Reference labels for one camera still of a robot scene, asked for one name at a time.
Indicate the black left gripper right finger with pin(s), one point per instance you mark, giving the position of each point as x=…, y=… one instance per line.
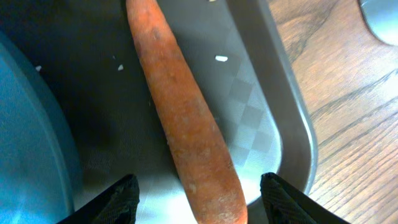
x=285, y=204

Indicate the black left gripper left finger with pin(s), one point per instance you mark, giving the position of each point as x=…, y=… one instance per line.
x=117, y=204

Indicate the orange carrot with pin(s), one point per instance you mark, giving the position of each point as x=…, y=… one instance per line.
x=199, y=151

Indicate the dark blue plate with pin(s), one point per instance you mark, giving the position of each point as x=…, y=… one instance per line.
x=40, y=166

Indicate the brown serving tray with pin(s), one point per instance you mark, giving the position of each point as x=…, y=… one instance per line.
x=85, y=53

